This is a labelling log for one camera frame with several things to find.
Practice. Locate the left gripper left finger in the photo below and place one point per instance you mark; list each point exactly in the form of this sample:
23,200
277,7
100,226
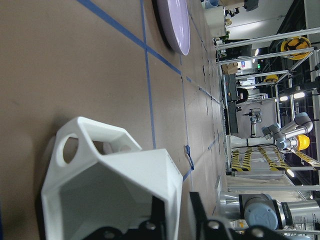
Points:
157,222

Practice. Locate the white hexagonal cup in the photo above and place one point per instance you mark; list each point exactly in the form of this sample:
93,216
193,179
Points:
99,176

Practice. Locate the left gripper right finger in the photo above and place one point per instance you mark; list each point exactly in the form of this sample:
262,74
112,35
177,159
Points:
198,215

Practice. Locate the lavender plate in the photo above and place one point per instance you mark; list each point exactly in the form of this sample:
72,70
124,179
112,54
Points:
174,20

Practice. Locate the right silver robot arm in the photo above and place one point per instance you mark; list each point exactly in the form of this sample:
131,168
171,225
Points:
262,210

